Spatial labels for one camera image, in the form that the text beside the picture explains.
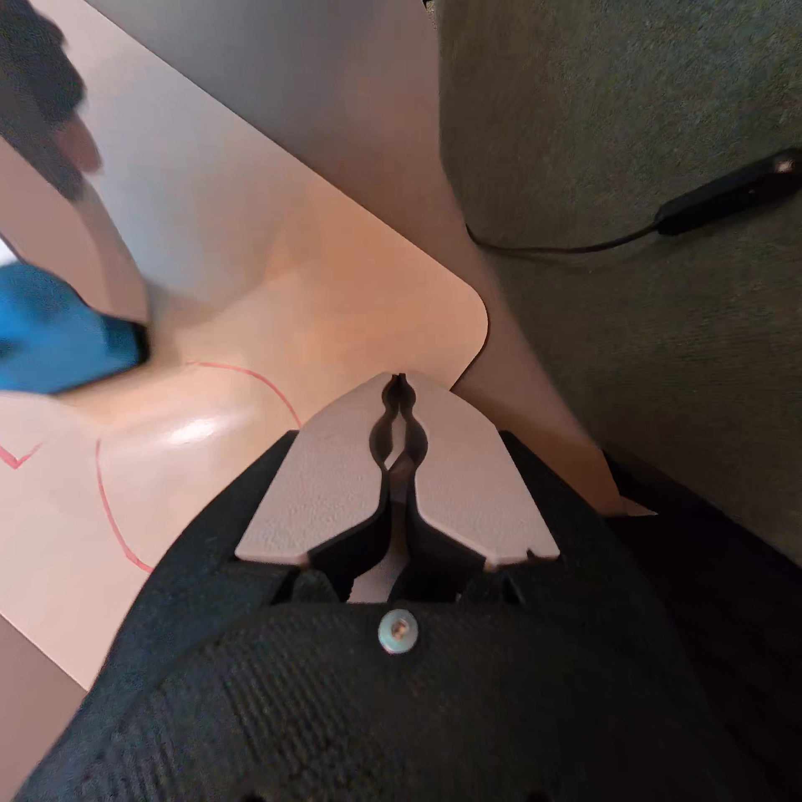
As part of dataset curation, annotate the white whiteboard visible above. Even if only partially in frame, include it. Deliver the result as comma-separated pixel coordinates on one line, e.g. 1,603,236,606
0,0,491,691

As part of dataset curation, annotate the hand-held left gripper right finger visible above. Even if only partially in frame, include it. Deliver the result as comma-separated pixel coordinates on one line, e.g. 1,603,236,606
401,371,561,592

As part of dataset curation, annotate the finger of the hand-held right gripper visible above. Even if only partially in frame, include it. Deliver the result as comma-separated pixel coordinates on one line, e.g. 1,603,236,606
0,133,152,329

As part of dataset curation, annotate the blue whiteboard eraser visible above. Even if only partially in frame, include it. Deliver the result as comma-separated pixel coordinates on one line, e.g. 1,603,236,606
0,260,152,398

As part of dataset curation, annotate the person's right hand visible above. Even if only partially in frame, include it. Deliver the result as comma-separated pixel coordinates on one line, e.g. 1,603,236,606
56,114,105,176

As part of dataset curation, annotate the black clip-on microphone cable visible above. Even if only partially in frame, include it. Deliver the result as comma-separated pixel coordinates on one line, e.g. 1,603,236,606
465,147,802,259

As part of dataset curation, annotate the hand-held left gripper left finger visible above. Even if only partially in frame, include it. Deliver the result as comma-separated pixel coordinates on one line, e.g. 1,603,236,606
236,371,401,592

